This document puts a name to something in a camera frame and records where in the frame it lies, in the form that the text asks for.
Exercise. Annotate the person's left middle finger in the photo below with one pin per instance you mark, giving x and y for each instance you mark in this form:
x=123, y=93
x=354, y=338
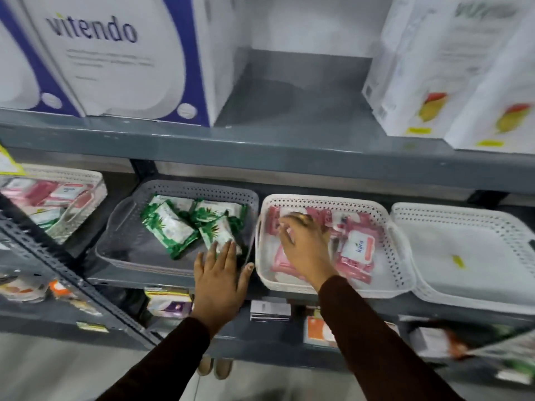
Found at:
x=222, y=258

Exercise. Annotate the green white wipes packet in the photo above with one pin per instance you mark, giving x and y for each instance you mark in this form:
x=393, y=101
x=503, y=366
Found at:
x=177, y=202
x=171, y=229
x=217, y=209
x=219, y=231

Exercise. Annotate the grey metal shelf rack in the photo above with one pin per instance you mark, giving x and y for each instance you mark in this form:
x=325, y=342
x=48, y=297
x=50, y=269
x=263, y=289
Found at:
x=292, y=137

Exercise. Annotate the small yellow sticker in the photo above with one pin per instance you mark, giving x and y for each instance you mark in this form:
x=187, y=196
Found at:
x=458, y=261

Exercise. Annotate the white black small box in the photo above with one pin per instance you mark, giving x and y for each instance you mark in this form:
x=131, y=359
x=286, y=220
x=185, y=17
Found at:
x=269, y=309

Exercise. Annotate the pile of pink wipes packets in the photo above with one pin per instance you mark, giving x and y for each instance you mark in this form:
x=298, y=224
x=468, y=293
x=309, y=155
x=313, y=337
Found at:
x=355, y=246

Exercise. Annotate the person's right forearm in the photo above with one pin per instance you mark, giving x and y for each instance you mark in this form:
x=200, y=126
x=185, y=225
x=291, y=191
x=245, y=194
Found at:
x=372, y=346

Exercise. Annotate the white box with fruit print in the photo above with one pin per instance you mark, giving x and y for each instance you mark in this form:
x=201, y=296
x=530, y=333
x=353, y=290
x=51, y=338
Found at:
x=497, y=104
x=422, y=66

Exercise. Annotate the person's left forearm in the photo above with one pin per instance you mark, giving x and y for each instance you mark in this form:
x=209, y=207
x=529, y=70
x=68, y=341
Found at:
x=167, y=367

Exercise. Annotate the person's right fingers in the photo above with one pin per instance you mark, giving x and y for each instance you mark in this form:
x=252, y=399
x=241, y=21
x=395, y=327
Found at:
x=294, y=229

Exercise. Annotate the empty white perforated basket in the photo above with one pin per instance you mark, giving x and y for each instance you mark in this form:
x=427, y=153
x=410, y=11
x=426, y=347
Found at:
x=468, y=242

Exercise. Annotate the person's left hand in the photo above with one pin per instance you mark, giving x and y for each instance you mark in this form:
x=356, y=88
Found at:
x=219, y=292

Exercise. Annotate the person's right hand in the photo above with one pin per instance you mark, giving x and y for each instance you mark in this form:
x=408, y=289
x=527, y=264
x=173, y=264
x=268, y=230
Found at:
x=309, y=250

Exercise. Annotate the orange white packet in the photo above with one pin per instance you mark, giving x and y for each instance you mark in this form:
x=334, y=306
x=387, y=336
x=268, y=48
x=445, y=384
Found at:
x=319, y=329

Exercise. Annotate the person's left little finger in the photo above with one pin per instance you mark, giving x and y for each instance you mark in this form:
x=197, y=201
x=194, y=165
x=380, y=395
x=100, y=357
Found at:
x=199, y=274

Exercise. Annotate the pile of pink white packets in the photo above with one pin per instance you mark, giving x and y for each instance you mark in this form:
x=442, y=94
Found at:
x=46, y=194

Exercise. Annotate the white orange box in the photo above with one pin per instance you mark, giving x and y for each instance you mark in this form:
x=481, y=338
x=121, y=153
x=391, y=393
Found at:
x=434, y=342

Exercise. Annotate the orange brown snack packet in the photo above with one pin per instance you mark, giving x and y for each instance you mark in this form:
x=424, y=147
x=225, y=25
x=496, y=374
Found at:
x=23, y=290

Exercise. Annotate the white purple box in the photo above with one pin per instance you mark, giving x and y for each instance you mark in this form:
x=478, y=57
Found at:
x=169, y=306

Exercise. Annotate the green white flat packets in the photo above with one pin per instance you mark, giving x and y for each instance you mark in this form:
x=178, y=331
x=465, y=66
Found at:
x=510, y=354

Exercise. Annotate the white perforated basket with packets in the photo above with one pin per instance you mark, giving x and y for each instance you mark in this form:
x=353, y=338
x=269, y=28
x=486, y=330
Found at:
x=393, y=263

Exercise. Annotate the grey plastic perforated basket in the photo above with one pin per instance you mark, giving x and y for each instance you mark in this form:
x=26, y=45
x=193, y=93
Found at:
x=125, y=242

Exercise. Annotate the grey perforated rack upright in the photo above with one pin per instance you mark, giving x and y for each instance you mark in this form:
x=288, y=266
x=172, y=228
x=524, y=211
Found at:
x=67, y=271

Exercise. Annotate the white basket with mixed packets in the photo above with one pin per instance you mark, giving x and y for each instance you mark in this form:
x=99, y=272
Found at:
x=83, y=212

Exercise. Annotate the beige shoe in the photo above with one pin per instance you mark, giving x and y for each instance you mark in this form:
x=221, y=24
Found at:
x=204, y=366
x=223, y=368

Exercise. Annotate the small orange packet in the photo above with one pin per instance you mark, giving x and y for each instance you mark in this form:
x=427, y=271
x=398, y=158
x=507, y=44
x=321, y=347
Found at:
x=60, y=288

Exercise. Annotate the large white blue box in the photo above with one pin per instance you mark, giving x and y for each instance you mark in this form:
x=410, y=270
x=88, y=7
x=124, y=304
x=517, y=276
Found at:
x=125, y=58
x=21, y=66

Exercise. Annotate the person's left thumb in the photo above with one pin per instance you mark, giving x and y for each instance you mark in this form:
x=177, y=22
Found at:
x=248, y=274

